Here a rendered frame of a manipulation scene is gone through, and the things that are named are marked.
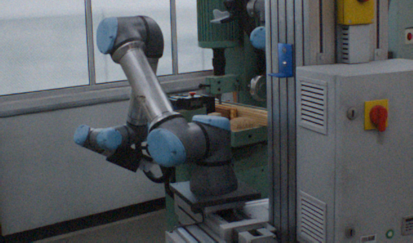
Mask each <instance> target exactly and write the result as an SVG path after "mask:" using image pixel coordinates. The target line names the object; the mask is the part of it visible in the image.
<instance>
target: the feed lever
mask: <svg viewBox="0 0 413 243"><path fill-rule="evenodd" d="M239 21H240V23H241V24H242V26H243V28H244V23H243V19H242V18H240V19H239ZM255 49H256V51H257V53H258V55H259V59H258V60H257V68H258V69H259V70H261V71H266V70H267V58H266V57H263V55H262V53H261V52H260V50H259V49H257V48H255Z"/></svg>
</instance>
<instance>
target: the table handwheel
mask: <svg viewBox="0 0 413 243"><path fill-rule="evenodd" d="M135 149H137V150H139V151H141V152H142V153H143V151H142V150H146V153H147V154H148V155H149V156H150V154H149V151H148V144H146V146H142V145H141V143H136V144H135ZM150 157H151V156H150ZM159 166H160V168H161V171H162V174H163V175H162V176H160V177H158V176H156V175H154V174H153V173H152V172H151V171H150V170H149V172H145V171H144V170H143V173H144V174H145V175H146V177H147V178H148V179H149V180H151V181H153V182H155V183H164V182H166V181H167V180H168V179H169V178H170V176H171V174H172V172H173V170H174V166H172V167H166V170H165V168H164V166H161V165H159Z"/></svg>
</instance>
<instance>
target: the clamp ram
mask: <svg viewBox="0 0 413 243"><path fill-rule="evenodd" d="M200 96H203V107H206V115H208V114H211V113H213V112H215V97H213V96H209V95H200Z"/></svg>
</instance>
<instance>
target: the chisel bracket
mask: <svg viewBox="0 0 413 243"><path fill-rule="evenodd" d="M236 79H239V81H240V75H237V74H231V73H230V74H225V75H220V76H216V75H213V76H208V77H205V81H206V85H210V87H206V93H211V94H214V95H216V94H217V96H222V93H230V92H236V91H237V86H235V85H234V81H236Z"/></svg>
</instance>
